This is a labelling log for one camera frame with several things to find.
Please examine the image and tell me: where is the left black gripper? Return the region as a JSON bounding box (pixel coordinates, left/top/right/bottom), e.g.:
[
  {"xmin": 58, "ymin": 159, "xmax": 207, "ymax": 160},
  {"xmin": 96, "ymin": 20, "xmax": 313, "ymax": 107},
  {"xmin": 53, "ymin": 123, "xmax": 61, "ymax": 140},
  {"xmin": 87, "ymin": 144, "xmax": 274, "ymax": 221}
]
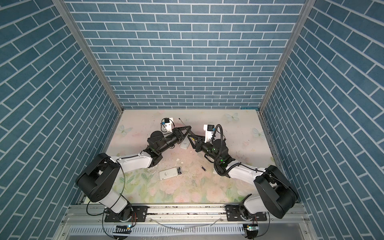
[{"xmin": 156, "ymin": 126, "xmax": 190, "ymax": 155}]

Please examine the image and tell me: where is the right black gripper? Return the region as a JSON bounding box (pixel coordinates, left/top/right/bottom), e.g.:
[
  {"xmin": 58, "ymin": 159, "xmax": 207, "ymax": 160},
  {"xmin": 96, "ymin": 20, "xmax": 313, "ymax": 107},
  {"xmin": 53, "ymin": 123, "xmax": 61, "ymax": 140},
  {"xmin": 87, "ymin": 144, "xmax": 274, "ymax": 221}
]
[{"xmin": 188, "ymin": 134, "xmax": 221, "ymax": 164}]

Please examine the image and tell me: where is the white remote control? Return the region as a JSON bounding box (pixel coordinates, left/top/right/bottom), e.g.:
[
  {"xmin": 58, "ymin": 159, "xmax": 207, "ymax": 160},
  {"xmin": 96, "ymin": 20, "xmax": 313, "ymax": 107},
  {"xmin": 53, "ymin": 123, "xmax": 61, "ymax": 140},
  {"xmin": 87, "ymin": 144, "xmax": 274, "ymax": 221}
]
[
  {"xmin": 159, "ymin": 167, "xmax": 183, "ymax": 180},
  {"xmin": 180, "ymin": 139, "xmax": 190, "ymax": 150}
]

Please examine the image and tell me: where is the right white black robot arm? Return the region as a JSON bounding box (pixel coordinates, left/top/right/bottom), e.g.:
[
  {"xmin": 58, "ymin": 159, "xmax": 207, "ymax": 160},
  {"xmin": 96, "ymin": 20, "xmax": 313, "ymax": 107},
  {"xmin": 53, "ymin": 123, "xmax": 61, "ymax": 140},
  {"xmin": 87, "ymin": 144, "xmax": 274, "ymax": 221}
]
[{"xmin": 188, "ymin": 135, "xmax": 299, "ymax": 220}]

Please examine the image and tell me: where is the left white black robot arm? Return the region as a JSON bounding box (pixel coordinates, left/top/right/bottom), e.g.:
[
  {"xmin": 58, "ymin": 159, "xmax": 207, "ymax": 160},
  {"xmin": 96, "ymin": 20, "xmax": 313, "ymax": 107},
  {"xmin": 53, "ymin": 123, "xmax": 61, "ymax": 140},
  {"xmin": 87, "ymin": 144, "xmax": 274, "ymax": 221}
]
[{"xmin": 76, "ymin": 126, "xmax": 192, "ymax": 222}]

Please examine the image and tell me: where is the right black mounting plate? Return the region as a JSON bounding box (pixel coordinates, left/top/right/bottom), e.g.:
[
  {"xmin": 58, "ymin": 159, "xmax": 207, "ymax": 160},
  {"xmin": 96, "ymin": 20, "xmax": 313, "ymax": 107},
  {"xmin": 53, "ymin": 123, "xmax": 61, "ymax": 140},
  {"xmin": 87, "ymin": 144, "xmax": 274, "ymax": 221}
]
[{"xmin": 224, "ymin": 205, "xmax": 267, "ymax": 222}]

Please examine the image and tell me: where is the black mounting plate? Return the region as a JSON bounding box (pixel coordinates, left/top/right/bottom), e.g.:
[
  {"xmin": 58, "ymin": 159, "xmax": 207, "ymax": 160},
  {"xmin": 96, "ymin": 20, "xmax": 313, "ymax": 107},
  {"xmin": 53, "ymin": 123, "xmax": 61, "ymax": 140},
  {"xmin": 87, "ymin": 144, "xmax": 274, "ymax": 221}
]
[
  {"xmin": 224, "ymin": 205, "xmax": 267, "ymax": 222},
  {"xmin": 104, "ymin": 205, "xmax": 149, "ymax": 224}
]

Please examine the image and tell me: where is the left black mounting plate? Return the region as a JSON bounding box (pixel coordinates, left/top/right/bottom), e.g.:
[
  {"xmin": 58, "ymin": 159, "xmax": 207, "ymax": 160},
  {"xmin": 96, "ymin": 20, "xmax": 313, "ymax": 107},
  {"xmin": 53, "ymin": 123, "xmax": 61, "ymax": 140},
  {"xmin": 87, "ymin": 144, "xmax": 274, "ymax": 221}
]
[{"xmin": 104, "ymin": 205, "xmax": 149, "ymax": 224}]

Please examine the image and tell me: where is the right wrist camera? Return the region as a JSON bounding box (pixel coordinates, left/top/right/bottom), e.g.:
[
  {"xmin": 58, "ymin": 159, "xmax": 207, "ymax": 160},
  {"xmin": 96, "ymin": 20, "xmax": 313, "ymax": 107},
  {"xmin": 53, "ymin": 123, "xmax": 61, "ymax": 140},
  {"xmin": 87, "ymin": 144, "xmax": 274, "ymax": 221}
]
[{"xmin": 204, "ymin": 125, "xmax": 215, "ymax": 143}]

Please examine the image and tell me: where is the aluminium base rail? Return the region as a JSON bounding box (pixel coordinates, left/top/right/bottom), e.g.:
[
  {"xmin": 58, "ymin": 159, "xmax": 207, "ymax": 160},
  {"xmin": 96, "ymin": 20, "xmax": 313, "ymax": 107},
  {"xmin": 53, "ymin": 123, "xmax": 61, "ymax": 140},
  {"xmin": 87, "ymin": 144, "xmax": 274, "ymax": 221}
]
[{"xmin": 54, "ymin": 203, "xmax": 317, "ymax": 240}]

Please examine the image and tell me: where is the left aluminium corner post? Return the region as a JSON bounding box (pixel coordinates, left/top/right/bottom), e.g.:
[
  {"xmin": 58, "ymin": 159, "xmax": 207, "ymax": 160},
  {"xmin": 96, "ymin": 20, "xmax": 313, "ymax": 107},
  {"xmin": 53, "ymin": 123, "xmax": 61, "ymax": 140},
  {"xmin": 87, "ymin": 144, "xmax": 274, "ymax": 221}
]
[{"xmin": 52, "ymin": 0, "xmax": 124, "ymax": 114}]

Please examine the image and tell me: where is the aluminium corner post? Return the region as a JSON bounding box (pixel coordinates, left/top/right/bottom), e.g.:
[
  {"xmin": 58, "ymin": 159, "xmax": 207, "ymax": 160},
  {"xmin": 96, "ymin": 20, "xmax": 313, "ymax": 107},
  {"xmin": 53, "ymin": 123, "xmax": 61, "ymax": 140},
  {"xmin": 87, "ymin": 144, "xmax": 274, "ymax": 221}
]
[
  {"xmin": 259, "ymin": 0, "xmax": 316, "ymax": 113},
  {"xmin": 52, "ymin": 0, "xmax": 124, "ymax": 114}
]

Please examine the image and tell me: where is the right aluminium corner post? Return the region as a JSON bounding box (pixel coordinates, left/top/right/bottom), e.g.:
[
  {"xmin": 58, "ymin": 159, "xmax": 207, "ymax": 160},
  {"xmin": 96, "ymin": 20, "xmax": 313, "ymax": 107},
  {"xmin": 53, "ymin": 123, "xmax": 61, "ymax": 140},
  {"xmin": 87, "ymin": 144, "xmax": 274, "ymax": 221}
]
[{"xmin": 259, "ymin": 0, "xmax": 316, "ymax": 113}]

